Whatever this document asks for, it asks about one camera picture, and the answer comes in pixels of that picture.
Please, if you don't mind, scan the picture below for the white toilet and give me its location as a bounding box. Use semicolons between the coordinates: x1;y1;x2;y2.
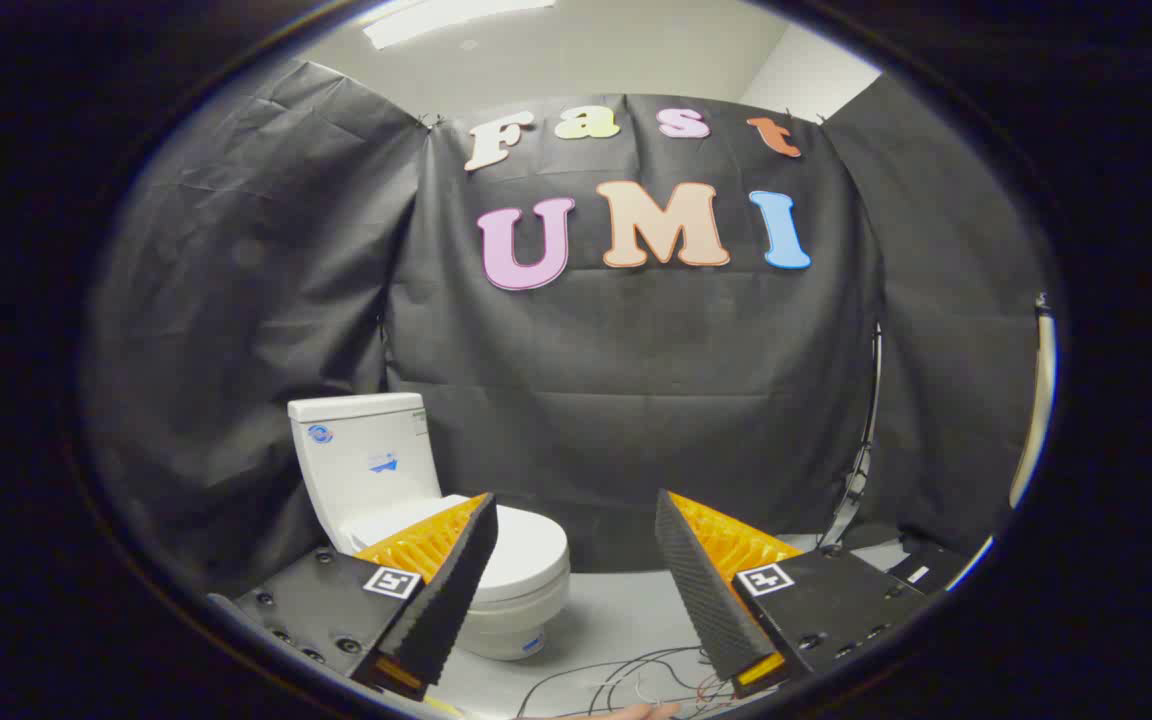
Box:
288;393;571;661

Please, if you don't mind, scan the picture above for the black backdrop cloth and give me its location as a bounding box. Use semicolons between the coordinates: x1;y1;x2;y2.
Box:
81;58;1052;601

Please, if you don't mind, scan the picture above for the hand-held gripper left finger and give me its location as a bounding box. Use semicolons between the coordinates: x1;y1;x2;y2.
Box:
233;492;499;701

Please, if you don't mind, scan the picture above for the tangle of floor cables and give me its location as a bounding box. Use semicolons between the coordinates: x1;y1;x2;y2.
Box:
516;648;737;719

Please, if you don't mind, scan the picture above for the white upright panel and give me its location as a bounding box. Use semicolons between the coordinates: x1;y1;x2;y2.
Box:
1009;295;1059;511

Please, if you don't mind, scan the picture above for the black box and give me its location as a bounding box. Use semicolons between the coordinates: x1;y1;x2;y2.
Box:
886;540;972;597

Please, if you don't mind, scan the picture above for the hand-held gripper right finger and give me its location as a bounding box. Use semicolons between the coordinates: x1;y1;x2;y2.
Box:
655;489;932;699

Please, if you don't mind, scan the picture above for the white toilet lid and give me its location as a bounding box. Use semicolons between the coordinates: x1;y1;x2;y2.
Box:
351;495;570;603

